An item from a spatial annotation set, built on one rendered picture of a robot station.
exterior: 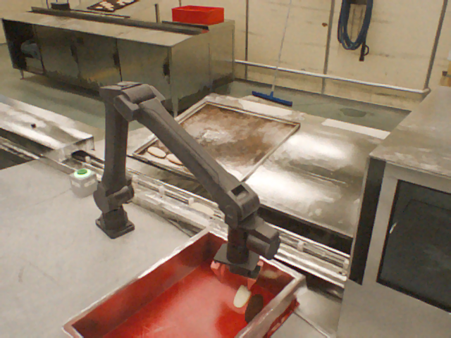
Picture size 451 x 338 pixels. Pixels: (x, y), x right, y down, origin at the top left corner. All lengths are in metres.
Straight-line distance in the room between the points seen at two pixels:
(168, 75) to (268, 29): 1.68
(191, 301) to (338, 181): 0.66
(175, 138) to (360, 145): 0.88
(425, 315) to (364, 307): 0.12
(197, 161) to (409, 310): 0.53
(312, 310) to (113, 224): 0.66
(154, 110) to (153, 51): 3.31
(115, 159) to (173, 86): 3.06
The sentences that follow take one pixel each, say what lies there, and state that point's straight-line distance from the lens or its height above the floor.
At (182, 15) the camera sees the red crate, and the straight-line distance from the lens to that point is 5.12.
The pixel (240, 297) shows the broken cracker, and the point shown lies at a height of 0.83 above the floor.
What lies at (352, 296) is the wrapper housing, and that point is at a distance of 0.98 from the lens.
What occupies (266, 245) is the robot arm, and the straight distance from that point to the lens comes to 0.94.
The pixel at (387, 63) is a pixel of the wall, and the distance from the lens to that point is 4.92.
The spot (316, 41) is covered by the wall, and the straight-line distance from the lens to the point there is 5.16.
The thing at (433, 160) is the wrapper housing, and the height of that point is 1.30.
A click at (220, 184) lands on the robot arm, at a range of 0.94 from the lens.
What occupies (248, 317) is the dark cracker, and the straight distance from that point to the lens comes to 1.09.
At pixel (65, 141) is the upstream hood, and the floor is 0.92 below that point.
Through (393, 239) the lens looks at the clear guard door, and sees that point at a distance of 0.86.
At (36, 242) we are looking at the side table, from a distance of 1.46.
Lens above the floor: 1.64
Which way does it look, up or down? 29 degrees down
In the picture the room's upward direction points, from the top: straight up
